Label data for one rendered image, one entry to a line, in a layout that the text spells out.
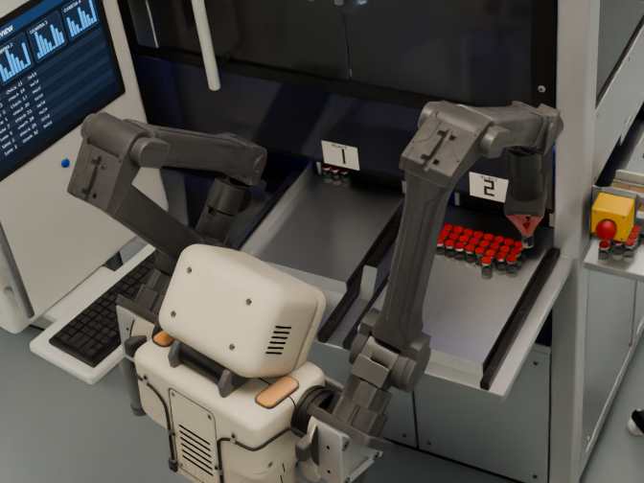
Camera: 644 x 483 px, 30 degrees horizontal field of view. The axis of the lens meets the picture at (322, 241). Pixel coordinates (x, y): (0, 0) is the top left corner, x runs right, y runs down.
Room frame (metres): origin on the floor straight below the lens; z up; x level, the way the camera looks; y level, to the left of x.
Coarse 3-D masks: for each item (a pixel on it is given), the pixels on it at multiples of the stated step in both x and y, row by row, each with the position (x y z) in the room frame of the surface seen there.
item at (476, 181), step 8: (472, 176) 1.92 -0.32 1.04; (480, 176) 1.91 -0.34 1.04; (488, 176) 1.90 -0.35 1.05; (472, 184) 1.92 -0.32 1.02; (480, 184) 1.91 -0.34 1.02; (488, 184) 1.90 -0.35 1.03; (496, 184) 1.89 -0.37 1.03; (504, 184) 1.88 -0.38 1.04; (472, 192) 1.92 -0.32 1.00; (480, 192) 1.91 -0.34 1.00; (488, 192) 1.90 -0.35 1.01; (496, 192) 1.89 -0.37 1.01; (504, 192) 1.88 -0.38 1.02; (496, 200) 1.89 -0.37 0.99; (504, 200) 1.88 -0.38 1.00
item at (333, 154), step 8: (328, 144) 2.10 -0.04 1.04; (336, 144) 2.09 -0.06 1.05; (328, 152) 2.10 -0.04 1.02; (336, 152) 2.09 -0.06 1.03; (344, 152) 2.08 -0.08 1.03; (352, 152) 2.07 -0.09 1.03; (328, 160) 2.10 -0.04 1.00; (336, 160) 2.09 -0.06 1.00; (352, 160) 2.07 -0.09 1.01; (352, 168) 2.07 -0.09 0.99
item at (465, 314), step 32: (544, 256) 1.80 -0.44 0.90; (384, 288) 1.76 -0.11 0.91; (448, 288) 1.77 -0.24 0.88; (480, 288) 1.75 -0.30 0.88; (512, 288) 1.74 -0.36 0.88; (448, 320) 1.68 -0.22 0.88; (480, 320) 1.67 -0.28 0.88; (512, 320) 1.65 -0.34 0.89; (448, 352) 1.59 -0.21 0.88; (480, 352) 1.58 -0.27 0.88
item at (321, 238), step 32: (288, 192) 2.13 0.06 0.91; (320, 192) 2.14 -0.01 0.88; (352, 192) 2.13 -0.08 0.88; (384, 192) 2.11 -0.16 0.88; (288, 224) 2.05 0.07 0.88; (320, 224) 2.03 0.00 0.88; (352, 224) 2.01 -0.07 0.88; (384, 224) 1.96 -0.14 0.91; (256, 256) 1.96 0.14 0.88; (288, 256) 1.94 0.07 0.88; (320, 256) 1.93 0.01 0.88; (352, 256) 1.91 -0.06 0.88
